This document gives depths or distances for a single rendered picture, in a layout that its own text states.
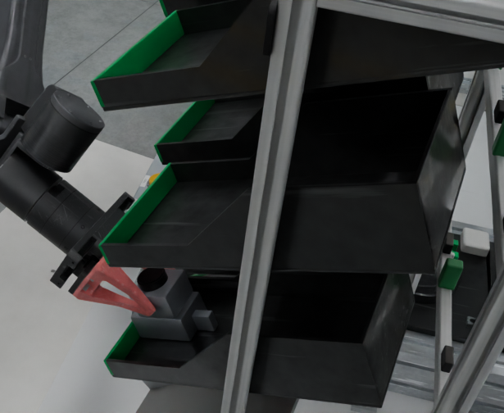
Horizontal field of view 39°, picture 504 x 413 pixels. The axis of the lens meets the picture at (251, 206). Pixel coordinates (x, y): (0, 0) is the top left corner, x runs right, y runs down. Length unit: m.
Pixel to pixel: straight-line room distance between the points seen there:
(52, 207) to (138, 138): 2.34
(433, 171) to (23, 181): 0.40
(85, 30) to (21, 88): 3.03
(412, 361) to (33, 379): 0.58
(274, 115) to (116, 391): 0.78
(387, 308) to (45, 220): 0.33
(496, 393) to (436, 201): 0.71
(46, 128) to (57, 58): 2.89
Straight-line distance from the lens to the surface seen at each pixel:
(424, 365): 1.14
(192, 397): 0.89
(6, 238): 1.37
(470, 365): 0.55
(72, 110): 0.70
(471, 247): 1.29
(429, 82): 0.60
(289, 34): 0.40
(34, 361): 1.18
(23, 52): 0.82
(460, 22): 0.38
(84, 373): 1.16
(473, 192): 1.62
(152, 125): 3.12
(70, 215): 0.71
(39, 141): 0.70
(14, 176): 0.72
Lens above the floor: 1.80
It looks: 41 degrees down
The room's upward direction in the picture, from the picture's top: 8 degrees clockwise
